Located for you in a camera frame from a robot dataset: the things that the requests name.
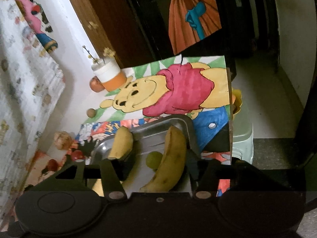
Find yellow plastic bowl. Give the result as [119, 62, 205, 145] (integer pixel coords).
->
[232, 89, 243, 117]

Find Winnie the Pooh drawing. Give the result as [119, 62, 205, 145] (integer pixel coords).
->
[84, 55, 230, 152]

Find red cherry tomato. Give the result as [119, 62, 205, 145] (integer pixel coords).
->
[70, 150, 85, 162]
[46, 159, 59, 172]

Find metal baking tray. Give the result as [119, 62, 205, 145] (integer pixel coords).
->
[89, 114, 201, 194]

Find pale green plastic stool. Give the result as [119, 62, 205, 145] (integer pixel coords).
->
[232, 102, 254, 164]

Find large yellow banana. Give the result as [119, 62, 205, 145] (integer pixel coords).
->
[140, 126, 187, 193]

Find small brown longan fruit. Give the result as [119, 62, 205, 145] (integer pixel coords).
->
[86, 108, 96, 118]

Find brown wooden door frame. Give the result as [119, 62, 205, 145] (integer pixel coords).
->
[70, 0, 155, 68]

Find anime character drawing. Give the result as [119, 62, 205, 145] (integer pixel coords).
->
[73, 118, 231, 184]

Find dried flower twig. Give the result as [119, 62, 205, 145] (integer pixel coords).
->
[82, 45, 116, 64]

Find green grape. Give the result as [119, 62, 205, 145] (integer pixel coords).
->
[146, 151, 163, 171]

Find woman in orange dress painting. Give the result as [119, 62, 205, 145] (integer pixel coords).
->
[168, 0, 222, 55]

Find red apple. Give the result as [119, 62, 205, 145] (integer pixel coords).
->
[89, 76, 105, 93]

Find small spotted banana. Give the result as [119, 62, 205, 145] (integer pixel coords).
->
[107, 126, 134, 160]

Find cartoon print white cloth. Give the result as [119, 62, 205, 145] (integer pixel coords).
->
[1, 0, 65, 230]

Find white and orange jar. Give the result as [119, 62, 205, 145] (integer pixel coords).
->
[91, 57, 127, 92]

